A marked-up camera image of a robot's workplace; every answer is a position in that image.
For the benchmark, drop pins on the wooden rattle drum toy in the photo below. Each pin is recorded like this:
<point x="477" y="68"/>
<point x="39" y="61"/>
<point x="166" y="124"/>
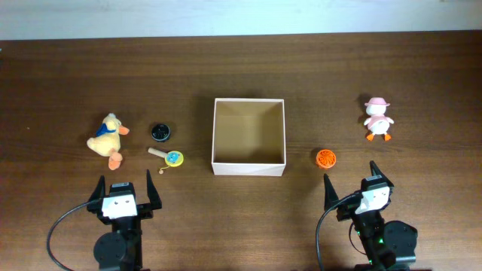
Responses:
<point x="171" y="159"/>

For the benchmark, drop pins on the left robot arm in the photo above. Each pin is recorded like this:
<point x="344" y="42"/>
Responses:
<point x="121" y="248"/>

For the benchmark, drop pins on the black round cap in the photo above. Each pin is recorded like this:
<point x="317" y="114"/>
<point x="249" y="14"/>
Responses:
<point x="160" y="132"/>

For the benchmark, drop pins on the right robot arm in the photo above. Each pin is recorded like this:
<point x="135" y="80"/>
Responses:
<point x="387" y="245"/>

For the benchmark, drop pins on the orange round ball toy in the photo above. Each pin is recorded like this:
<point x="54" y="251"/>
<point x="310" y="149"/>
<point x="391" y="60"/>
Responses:
<point x="325" y="159"/>

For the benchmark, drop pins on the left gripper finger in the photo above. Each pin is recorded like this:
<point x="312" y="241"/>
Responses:
<point x="152" y="193"/>
<point x="99" y="191"/>

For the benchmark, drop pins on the yellow plush duck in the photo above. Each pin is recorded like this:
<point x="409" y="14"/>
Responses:
<point x="106" y="142"/>

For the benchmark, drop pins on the pink hat duck figurine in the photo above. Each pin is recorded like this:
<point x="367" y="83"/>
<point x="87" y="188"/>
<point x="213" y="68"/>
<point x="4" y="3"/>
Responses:
<point x="377" y="122"/>

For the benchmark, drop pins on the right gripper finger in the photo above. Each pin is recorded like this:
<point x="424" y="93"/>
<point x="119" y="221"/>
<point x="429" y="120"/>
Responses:
<point x="375" y="171"/>
<point x="331" y="197"/>

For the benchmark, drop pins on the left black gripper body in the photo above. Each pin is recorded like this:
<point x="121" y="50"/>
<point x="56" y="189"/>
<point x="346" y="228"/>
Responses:
<point x="144" y="211"/>

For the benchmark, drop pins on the white cardboard box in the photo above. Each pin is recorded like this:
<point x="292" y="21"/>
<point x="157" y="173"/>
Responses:
<point x="248" y="137"/>

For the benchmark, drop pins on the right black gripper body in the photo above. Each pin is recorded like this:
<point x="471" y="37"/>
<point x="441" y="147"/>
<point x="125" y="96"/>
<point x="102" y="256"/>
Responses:
<point x="347" y="212"/>

